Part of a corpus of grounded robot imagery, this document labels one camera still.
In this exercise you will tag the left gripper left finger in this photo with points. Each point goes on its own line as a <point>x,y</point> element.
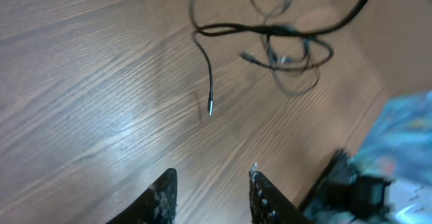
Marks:
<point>156,205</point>

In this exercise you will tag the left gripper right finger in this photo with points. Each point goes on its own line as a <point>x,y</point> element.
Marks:
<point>268,205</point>

